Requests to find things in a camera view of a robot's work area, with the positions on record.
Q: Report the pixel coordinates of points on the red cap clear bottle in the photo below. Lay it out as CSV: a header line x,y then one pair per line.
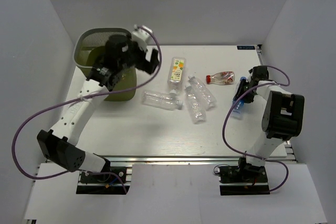
x,y
221,78

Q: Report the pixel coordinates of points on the dark blue corner label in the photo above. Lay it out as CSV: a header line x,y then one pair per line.
x,y
245,47

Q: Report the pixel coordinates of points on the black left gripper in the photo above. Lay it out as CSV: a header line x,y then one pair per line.
x,y
148,66

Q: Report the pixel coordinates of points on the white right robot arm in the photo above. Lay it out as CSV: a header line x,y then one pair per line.
x,y
282,118

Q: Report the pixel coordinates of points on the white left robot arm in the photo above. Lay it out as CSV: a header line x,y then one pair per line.
x,y
59,144

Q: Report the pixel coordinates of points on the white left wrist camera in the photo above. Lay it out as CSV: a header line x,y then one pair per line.
x,y
141,35

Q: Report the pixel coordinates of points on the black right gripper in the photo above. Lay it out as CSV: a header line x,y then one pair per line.
x,y
240,91

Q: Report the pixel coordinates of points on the olive green mesh bin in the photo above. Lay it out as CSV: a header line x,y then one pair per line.
x,y
91,44

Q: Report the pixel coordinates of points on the orange label juice bottle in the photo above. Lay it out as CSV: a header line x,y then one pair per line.
x,y
175,77

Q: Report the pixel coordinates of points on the clear crumpled bottle large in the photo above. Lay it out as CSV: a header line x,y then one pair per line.
x,y
195,109

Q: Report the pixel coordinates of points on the blue label crushed bottle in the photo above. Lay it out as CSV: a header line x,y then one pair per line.
x,y
237,111

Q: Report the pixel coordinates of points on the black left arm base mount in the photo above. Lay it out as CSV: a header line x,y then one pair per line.
x,y
116,182

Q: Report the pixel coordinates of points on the clear crumpled bottle small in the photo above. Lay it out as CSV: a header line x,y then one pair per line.
x,y
202,92

